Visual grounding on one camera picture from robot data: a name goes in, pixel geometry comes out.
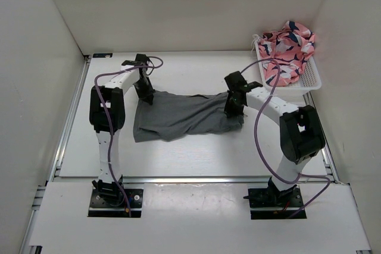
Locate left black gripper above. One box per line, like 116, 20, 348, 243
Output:
134, 77, 155, 104

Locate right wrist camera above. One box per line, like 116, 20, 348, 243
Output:
224, 71, 247, 92

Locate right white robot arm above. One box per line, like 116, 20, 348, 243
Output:
224, 80, 326, 206

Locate black corner label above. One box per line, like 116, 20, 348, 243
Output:
92, 53, 113, 58

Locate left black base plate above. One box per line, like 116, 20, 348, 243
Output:
88, 189, 143, 218

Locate pink patterned shorts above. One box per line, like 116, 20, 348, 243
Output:
257, 21, 315, 87

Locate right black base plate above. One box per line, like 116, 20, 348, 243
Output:
243, 187, 307, 220

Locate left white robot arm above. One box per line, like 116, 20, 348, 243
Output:
89, 54, 156, 209

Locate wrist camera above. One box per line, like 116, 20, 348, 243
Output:
135, 54, 149, 65
224, 71, 247, 92

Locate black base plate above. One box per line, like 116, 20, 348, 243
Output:
243, 187, 307, 220
88, 189, 143, 218

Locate white plastic basket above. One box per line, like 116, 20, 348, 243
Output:
251, 35, 321, 97

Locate grey shorts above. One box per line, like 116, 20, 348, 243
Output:
133, 91, 244, 143

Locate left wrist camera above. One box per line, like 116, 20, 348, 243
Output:
135, 54, 149, 65

